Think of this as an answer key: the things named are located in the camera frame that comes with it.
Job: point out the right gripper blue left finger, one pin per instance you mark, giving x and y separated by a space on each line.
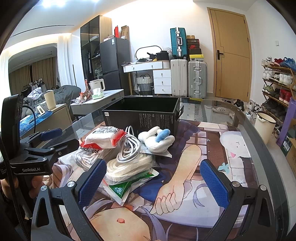
48 222

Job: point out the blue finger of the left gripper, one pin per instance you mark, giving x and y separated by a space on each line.
52 153
39 137

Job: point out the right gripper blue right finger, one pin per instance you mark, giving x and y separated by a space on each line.
258 222

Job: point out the adidas bag of white laces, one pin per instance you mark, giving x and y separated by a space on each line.
86 157

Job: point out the red and white medicine packet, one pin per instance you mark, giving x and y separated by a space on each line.
104 137

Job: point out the green and white medicine packet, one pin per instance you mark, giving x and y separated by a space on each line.
119 191

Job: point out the white and blue plush toy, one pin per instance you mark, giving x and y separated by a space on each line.
156 140

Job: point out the beige cabinet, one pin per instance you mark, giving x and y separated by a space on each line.
51 119

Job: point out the cream cup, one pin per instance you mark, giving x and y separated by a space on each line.
50 99

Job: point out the grey side table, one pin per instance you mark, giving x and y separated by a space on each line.
91 105

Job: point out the green tissue pack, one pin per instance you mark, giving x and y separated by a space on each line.
96 96

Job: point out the anime printed table mat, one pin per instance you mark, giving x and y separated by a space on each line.
177 204

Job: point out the white electric kettle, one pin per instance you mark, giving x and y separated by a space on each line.
97 84

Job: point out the brown cardboard box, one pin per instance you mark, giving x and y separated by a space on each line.
288 149

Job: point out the white bucket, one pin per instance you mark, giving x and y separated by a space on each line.
264 125

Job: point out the black cardboard box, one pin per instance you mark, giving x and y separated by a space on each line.
144 113

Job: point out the purple yoga mat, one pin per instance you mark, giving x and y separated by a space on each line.
286 124

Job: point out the black refrigerator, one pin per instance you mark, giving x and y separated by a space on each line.
113 53

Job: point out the woven basket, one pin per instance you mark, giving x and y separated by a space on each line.
144 83

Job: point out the black glass cabinet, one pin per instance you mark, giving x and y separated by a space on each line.
92 35

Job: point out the white desk with drawers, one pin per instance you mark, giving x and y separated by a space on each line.
159 73

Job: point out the shoe rack with shoes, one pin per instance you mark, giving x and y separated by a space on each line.
279 87

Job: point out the oval desk mirror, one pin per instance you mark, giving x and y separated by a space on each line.
147 53

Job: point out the wooden door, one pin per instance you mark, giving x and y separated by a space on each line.
232 54

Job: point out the white hard suitcase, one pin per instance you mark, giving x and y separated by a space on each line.
179 77

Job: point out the silver hard suitcase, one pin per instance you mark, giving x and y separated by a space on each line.
197 79

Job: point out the teal hard suitcase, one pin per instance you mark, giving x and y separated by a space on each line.
179 43

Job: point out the stack of shoe boxes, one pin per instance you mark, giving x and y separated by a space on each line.
194 49

